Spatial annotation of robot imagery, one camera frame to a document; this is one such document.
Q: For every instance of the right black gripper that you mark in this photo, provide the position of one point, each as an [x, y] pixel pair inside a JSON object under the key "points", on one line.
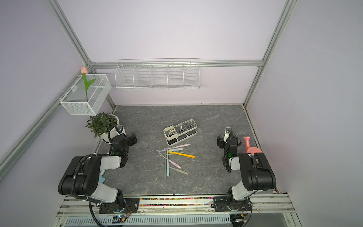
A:
{"points": [[220, 142]]}

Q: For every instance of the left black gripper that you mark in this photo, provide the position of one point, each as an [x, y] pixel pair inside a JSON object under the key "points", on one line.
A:
{"points": [[131, 142]]}

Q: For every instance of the yellow toothbrush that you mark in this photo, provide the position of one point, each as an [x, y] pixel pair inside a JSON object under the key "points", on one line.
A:
{"points": [[181, 154]]}

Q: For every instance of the light blue toothbrush vertical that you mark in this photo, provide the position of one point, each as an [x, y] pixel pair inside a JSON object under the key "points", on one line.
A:
{"points": [[167, 165]]}

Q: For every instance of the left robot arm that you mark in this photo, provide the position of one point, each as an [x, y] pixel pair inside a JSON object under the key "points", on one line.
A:
{"points": [[82, 177]]}

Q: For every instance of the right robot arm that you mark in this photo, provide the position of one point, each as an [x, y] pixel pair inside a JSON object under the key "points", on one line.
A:
{"points": [[256, 172]]}

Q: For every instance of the pink toothbrush near holder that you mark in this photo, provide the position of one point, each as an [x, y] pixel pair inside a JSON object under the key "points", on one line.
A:
{"points": [[181, 146]]}

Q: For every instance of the grey-green toothbrush vertical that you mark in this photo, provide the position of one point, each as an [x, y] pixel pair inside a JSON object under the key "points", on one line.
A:
{"points": [[165, 175]]}

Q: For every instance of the cream toothbrush holder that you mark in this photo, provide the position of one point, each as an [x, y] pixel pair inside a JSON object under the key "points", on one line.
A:
{"points": [[175, 134]]}

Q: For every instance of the light blue toothbrush near holder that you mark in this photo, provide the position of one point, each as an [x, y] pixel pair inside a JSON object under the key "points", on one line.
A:
{"points": [[175, 149]]}

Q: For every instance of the pink toothbrush middle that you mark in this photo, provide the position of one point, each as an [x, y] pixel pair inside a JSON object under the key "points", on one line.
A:
{"points": [[173, 163]]}

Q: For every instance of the pink watering can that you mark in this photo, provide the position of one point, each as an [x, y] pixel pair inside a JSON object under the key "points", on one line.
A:
{"points": [[249, 149]]}

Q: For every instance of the potted green plant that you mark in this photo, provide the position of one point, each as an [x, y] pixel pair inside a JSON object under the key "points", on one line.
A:
{"points": [[103, 126]]}

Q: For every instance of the white mesh box basket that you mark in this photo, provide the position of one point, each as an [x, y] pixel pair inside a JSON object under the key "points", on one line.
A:
{"points": [[74, 100]]}

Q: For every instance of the white vent grille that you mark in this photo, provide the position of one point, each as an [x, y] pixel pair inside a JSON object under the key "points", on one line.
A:
{"points": [[165, 220]]}

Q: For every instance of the artificial pink tulip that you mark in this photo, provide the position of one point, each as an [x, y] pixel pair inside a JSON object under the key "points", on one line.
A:
{"points": [[87, 83]]}

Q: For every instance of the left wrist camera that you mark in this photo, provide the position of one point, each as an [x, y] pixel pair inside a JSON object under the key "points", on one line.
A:
{"points": [[119, 129]]}

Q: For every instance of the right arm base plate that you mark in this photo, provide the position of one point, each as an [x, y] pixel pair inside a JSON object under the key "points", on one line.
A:
{"points": [[223, 204]]}

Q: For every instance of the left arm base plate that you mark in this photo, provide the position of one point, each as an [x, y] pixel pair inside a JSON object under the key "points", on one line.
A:
{"points": [[129, 205]]}

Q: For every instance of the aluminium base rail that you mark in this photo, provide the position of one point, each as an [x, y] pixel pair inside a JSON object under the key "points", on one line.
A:
{"points": [[185, 204]]}

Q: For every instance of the white wire wall basket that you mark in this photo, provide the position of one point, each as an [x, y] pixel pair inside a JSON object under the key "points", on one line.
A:
{"points": [[164, 73]]}

